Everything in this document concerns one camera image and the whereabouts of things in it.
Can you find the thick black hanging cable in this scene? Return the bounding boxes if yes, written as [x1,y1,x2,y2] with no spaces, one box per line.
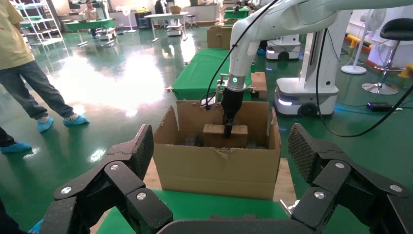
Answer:
[315,28,413,138]

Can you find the large open cardboard carton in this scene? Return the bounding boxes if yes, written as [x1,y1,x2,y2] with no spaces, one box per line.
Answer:
[152,99,282,201]

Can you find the small brown cardboard box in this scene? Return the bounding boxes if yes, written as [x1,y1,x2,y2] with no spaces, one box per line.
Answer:
[250,71,268,99]
[202,123,248,149]

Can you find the blue shoe cover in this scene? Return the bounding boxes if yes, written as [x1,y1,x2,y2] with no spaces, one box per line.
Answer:
[63,115,90,127]
[0,142,32,155]
[27,219,44,234]
[36,116,55,134]

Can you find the black power adapter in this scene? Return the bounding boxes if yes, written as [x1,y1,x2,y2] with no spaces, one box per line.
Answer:
[367,102,395,113]

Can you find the green table cloth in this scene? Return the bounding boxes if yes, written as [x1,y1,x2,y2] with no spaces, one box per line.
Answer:
[96,189,289,234]
[171,47,267,101]

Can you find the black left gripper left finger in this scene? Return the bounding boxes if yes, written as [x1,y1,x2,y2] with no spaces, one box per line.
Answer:
[40,124,173,234]

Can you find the green clothed table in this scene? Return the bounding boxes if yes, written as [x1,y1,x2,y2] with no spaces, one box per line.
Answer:
[64,18,116,46]
[223,6,251,20]

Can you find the person in grey jeans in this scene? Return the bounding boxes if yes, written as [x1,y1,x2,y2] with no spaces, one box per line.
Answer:
[0,0,75,120]

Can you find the black swivel stool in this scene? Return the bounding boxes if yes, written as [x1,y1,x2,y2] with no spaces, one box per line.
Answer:
[361,18,413,96]

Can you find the white shelf rack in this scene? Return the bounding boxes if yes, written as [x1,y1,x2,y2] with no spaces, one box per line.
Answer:
[11,0,63,46]

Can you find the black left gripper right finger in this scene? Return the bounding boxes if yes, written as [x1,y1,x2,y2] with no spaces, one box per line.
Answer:
[287,122,413,234]

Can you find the seated person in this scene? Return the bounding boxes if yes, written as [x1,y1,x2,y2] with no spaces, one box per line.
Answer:
[84,0,101,21]

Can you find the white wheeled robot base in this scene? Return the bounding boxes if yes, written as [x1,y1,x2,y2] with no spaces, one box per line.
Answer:
[273,29,339,117]
[265,35,302,61]

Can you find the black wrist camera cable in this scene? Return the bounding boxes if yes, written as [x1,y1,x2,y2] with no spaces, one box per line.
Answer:
[200,0,280,111]

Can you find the brown cardboard carton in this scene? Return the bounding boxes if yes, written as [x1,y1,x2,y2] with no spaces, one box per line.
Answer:
[221,26,234,50]
[206,25,223,49]

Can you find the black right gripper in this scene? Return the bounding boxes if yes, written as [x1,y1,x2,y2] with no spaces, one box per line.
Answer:
[221,87,245,139]

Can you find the white table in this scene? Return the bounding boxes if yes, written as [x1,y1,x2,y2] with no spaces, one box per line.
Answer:
[143,11,189,42]

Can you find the person in black trousers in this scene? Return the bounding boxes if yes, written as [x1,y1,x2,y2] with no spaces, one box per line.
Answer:
[0,126,16,149]
[0,197,30,234]

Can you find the white standing fan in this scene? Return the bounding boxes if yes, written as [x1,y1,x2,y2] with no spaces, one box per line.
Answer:
[121,4,138,34]
[341,9,387,76]

